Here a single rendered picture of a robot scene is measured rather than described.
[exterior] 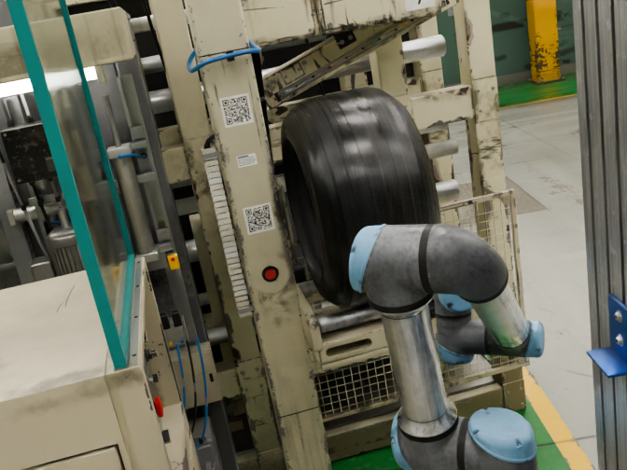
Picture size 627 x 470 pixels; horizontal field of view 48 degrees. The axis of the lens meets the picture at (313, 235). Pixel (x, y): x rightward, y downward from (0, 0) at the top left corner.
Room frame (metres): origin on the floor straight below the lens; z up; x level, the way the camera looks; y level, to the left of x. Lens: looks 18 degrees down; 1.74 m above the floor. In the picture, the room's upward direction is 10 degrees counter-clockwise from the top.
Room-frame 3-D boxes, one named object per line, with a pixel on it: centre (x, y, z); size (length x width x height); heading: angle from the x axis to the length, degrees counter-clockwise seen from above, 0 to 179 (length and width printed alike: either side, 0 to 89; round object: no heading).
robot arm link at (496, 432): (1.12, -0.27, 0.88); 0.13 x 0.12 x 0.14; 61
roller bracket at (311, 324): (1.90, 0.07, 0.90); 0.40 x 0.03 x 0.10; 9
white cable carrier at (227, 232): (1.83, 0.22, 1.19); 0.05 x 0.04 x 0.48; 9
